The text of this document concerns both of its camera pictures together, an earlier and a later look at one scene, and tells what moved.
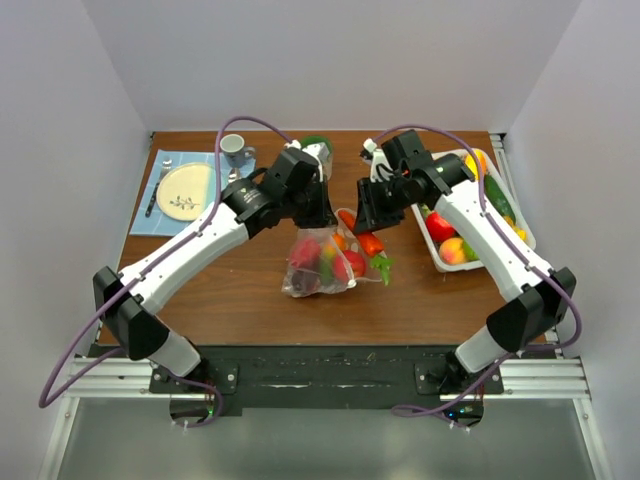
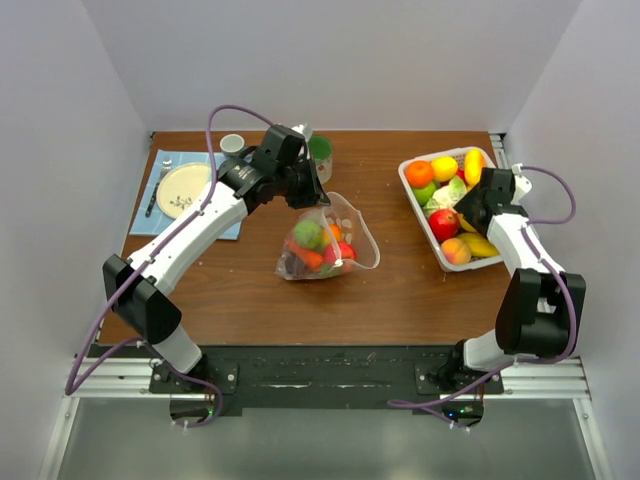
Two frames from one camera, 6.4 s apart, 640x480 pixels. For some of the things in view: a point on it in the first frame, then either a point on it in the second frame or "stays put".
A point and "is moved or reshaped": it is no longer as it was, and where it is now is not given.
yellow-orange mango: (471, 164) stays put
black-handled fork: (166, 164) stays put
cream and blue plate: (184, 190) stays put
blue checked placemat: (159, 224) stays put
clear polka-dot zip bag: (331, 259) is moved or reshaped
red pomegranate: (438, 228) stays put
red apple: (357, 262) -> (337, 251)
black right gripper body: (384, 201) -> (465, 206)
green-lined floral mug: (326, 159) stays put
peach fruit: (452, 251) stays put
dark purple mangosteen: (304, 281) -> (294, 265)
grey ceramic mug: (234, 150) stays put
